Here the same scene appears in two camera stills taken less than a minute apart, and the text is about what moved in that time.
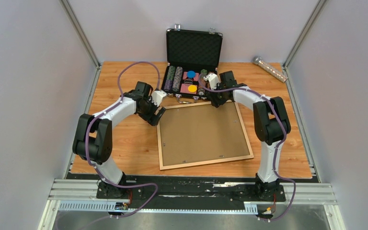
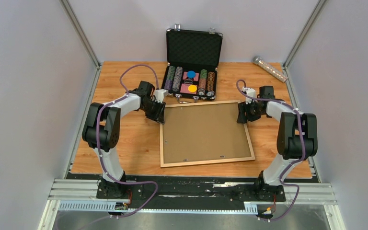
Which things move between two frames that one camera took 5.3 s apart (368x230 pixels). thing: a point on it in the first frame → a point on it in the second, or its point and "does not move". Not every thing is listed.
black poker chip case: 189,53 does not move
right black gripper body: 219,97 → 254,107
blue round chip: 191,74 does not move
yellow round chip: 192,88 does not move
